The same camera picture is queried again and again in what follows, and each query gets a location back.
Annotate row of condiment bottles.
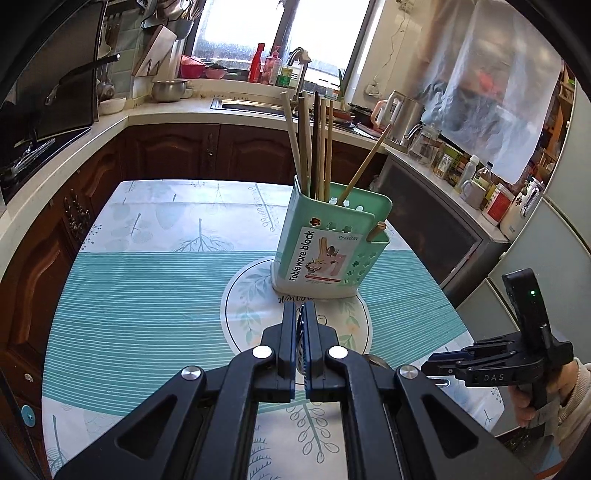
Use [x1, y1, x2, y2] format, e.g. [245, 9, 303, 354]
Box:
[431, 138, 518, 227]

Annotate gas stove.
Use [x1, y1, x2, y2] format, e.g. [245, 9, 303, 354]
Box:
[0, 127, 93, 204]

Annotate grey glass-door cabinet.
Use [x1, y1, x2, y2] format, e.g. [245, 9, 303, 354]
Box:
[376, 150, 511, 308]

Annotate person's right forearm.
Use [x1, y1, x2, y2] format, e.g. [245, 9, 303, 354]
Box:
[556, 360, 591, 446]

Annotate black range hood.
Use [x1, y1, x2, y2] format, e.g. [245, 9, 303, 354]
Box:
[0, 0, 109, 144]

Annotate hanging clear plastic sheet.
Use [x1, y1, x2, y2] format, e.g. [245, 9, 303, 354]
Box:
[418, 0, 564, 183]

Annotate pink spray bottle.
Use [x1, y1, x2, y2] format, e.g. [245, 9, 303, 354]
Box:
[261, 45, 282, 86]

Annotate wooden cutting board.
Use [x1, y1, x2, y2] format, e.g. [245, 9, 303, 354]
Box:
[131, 25, 178, 78]

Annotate black dish tray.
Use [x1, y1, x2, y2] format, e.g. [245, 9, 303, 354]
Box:
[332, 102, 384, 139]

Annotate grey refrigerator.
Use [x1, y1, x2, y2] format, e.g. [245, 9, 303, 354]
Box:
[455, 78, 591, 439]

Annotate black frying pan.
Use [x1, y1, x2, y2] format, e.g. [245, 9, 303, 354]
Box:
[44, 53, 122, 107]

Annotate green plastic utensil holder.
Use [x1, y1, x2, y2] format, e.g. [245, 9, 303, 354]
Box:
[270, 174, 394, 301]

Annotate black chopstick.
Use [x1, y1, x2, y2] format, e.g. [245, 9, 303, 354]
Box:
[311, 90, 321, 200]

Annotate kitchen window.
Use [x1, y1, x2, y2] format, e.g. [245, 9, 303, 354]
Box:
[191, 0, 386, 90]

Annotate steel pot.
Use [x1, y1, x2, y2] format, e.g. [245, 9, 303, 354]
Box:
[151, 79, 190, 103]

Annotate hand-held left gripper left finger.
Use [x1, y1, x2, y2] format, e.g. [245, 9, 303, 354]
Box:
[53, 302, 298, 480]

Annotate steel electric kettle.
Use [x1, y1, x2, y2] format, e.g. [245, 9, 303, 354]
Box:
[373, 90, 426, 148]

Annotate brown wooden kitchen cabinets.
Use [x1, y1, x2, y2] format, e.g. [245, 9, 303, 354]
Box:
[0, 122, 389, 480]

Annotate steel sink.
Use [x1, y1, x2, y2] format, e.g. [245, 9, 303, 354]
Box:
[210, 96, 296, 116]

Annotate person's right hand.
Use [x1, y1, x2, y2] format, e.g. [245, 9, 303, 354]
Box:
[510, 357, 580, 430]

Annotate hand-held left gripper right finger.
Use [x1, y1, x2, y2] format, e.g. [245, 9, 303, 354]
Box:
[302, 302, 536, 480]

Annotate steel faucet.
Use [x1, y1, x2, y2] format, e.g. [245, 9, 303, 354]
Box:
[288, 46, 312, 100]

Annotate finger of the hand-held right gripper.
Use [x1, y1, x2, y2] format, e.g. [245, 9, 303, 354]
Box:
[420, 352, 523, 378]
[431, 332, 526, 364]

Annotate glass pitcher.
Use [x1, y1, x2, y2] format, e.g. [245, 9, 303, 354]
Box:
[406, 124, 441, 163]

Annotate red plastic basin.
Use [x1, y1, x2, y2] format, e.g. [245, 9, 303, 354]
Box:
[180, 54, 206, 79]

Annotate red bottle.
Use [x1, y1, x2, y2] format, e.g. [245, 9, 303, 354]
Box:
[248, 42, 266, 84]

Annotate steel ladle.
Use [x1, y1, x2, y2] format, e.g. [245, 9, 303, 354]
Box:
[97, 18, 116, 100]

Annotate hanging kitchen utensils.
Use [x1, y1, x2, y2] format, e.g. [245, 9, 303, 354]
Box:
[139, 0, 206, 40]

